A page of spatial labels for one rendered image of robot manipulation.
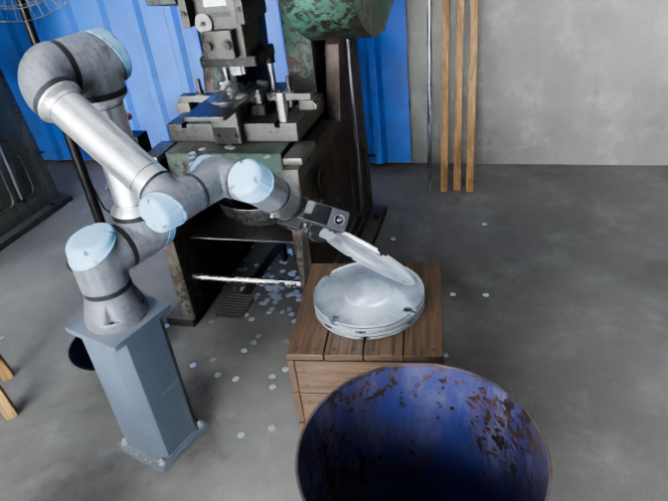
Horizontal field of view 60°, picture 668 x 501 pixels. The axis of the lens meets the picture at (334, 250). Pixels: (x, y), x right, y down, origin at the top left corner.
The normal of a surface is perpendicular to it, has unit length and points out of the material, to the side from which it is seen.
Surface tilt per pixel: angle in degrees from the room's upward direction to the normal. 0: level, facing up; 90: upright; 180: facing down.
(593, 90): 90
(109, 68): 91
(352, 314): 0
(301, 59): 90
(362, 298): 0
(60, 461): 0
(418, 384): 88
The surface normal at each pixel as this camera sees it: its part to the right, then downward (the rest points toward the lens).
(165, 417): 0.85, 0.20
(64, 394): -0.11, -0.85
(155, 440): 0.23, 0.49
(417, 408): -0.11, 0.50
